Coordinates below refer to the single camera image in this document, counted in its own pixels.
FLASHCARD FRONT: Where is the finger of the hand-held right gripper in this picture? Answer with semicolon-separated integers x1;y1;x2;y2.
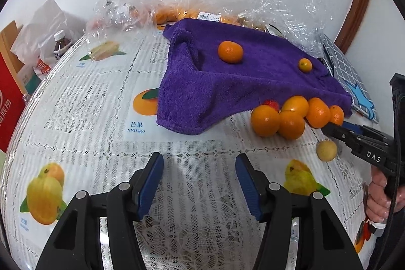
323;123;368;150
343;121;390;147

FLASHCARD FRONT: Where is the pile of bagged oranges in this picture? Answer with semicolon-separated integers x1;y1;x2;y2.
153;3;269;33

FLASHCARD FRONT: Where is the person's right forearm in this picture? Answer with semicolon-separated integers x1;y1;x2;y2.
365;221;405;270

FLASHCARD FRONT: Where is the fruit print lace tablecloth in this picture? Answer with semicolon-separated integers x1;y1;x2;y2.
0;22;380;270

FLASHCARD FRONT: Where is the white plastic bag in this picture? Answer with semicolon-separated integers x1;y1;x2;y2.
11;0;86;84

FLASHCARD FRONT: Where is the white price label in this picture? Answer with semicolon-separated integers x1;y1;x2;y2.
198;12;222;22

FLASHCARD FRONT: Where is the brown wooden door frame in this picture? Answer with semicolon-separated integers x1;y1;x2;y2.
334;0;375;54

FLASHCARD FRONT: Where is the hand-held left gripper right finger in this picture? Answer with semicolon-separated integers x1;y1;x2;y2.
235;154;364;270

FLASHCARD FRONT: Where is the large round orange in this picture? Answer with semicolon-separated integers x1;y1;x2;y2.
305;97;331;129
251;105;281;137
218;40;244;64
278;110;306;140

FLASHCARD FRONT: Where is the oval orange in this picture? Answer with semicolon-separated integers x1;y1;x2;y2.
281;95;309;117

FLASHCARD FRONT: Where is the small clear plastic bag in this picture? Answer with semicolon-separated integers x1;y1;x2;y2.
85;0;165;62

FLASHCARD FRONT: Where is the brown cardboard box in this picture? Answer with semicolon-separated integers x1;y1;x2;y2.
0;20;29;96

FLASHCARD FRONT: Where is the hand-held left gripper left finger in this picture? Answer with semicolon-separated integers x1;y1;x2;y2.
35;152;164;270

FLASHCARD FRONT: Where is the red carton box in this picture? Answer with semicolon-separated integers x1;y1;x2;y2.
0;53;26;152

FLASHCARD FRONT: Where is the pale yellow longan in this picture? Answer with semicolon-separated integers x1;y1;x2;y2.
316;140;338;162

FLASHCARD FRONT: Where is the dark drink bottle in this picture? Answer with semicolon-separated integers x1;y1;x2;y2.
52;30;72;63

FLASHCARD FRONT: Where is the black cable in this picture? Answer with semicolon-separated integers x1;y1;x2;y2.
388;159;404;223

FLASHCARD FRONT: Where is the person's right hand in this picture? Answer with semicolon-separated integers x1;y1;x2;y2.
365;167;396;223

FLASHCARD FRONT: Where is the blue checkered pouch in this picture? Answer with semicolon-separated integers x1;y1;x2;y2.
321;34;380;123

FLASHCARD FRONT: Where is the small orange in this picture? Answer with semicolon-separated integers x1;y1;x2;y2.
329;105;345;127

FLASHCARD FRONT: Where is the purple towel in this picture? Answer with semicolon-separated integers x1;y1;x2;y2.
156;18;353;136

